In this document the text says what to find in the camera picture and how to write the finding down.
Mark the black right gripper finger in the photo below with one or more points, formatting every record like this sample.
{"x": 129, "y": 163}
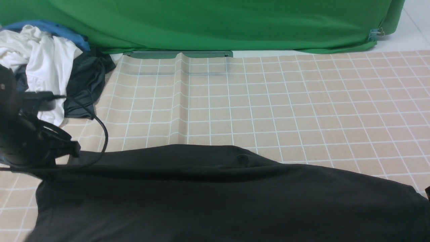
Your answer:
{"x": 427, "y": 191}

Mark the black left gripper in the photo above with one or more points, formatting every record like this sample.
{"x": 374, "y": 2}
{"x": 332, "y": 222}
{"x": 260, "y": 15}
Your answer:
{"x": 28, "y": 142}

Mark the dark gray long-sleeve top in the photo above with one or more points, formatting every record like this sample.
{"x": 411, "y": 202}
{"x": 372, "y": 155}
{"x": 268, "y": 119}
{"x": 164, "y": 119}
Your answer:
{"x": 191, "y": 193}

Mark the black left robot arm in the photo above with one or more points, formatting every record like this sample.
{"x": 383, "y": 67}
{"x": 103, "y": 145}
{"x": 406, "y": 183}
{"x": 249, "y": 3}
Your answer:
{"x": 10, "y": 96}

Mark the dark teal crumpled garment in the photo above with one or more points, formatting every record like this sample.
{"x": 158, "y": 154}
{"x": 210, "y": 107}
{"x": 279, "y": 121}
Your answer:
{"x": 85, "y": 85}

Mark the white crumpled shirt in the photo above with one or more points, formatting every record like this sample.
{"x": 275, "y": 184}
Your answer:
{"x": 48, "y": 59}

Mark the beige checkered tablecloth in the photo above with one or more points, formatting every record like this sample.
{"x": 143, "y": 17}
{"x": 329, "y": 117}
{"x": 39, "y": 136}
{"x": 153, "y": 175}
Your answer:
{"x": 362, "y": 112}

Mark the blue crumpled garment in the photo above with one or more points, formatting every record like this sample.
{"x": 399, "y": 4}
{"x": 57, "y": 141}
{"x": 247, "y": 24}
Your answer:
{"x": 81, "y": 41}

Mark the green backdrop cloth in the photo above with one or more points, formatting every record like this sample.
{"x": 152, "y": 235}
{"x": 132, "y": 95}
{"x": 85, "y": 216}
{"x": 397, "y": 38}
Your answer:
{"x": 310, "y": 26}

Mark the blue binder clip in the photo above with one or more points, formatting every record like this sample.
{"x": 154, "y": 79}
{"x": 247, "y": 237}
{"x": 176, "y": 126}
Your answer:
{"x": 375, "y": 34}

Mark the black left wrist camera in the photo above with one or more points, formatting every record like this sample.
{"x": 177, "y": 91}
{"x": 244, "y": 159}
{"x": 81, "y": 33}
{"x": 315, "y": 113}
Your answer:
{"x": 40, "y": 101}

